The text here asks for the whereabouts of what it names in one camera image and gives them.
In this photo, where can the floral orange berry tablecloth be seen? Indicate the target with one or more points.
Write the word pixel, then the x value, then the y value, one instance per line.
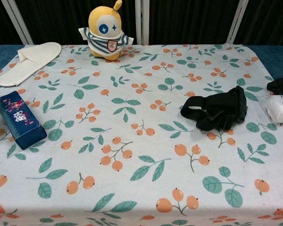
pixel 141 153

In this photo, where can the yellow plush toy striped shirt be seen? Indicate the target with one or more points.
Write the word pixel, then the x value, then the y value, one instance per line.
pixel 103 35

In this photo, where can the black pleated curtain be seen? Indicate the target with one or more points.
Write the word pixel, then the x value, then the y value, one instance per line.
pixel 268 21
pixel 191 21
pixel 0 26
pixel 61 21

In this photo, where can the white disposable slipper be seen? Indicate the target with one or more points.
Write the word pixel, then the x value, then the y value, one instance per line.
pixel 26 63

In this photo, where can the white tissue pack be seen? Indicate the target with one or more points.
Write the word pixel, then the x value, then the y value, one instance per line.
pixel 281 111

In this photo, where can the black tied sock bundle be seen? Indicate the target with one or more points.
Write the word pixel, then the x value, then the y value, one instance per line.
pixel 281 86

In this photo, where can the white partition frame post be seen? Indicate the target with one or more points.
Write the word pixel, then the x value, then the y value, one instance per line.
pixel 17 21
pixel 141 21
pixel 237 21

